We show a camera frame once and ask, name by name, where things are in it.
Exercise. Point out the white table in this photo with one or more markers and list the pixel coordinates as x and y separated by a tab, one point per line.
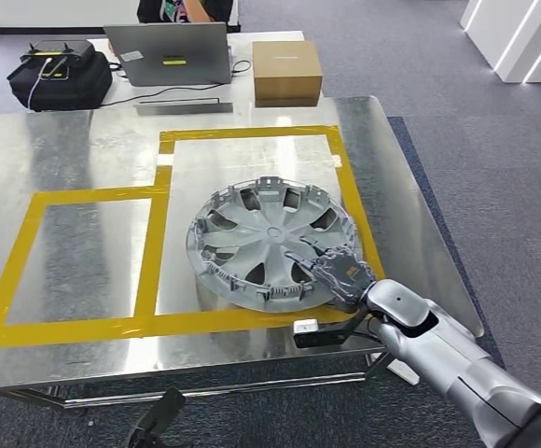
244	89

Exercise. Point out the brown cardboard box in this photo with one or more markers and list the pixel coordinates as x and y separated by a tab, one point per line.
287	71

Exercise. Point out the steel workbench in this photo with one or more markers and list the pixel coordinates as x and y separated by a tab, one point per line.
79	260

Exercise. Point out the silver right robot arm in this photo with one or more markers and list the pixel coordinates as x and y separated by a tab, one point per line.
462	365

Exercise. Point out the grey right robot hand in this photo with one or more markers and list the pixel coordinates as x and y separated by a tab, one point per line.
345	278

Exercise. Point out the yellow tape on workbench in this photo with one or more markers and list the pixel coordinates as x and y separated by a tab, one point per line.
152	247

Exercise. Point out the silver plastic hubcap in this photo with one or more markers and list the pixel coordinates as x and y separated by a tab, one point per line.
261	247

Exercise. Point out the grey metal bar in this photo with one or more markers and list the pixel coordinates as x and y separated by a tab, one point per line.
184	107

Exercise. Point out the black bag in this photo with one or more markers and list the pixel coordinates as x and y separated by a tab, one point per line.
65	89

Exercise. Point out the white power strip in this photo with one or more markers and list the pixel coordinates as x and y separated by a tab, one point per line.
403	371

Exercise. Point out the white block with light strip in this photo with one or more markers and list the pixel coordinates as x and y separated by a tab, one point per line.
508	37

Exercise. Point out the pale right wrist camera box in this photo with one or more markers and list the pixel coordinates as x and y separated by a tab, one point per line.
305	326

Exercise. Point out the grey laptop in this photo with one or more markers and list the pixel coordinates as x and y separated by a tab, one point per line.
167	56

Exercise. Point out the black router with antennas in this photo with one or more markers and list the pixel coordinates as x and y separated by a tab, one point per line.
60	51

